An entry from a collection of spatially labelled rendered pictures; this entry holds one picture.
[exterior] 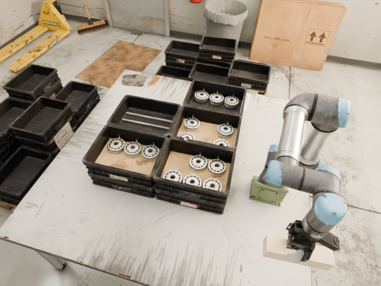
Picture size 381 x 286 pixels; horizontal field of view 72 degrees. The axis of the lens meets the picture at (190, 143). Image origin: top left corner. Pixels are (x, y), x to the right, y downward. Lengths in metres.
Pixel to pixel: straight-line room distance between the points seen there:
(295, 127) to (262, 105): 1.19
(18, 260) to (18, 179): 0.61
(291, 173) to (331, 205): 0.15
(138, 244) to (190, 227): 0.28
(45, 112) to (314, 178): 2.24
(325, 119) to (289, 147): 0.28
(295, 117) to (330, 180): 0.29
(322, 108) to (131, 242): 1.09
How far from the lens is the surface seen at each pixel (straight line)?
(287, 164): 0.89
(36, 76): 3.11
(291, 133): 1.00
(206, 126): 1.75
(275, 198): 1.58
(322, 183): 0.89
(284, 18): 4.02
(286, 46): 4.11
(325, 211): 0.81
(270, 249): 1.07
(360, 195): 2.88
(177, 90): 2.25
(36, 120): 2.58
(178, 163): 1.54
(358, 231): 2.66
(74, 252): 1.54
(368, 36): 4.47
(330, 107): 1.16
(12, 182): 2.52
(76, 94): 2.91
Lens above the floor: 2.06
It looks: 49 degrees down
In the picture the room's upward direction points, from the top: 2 degrees clockwise
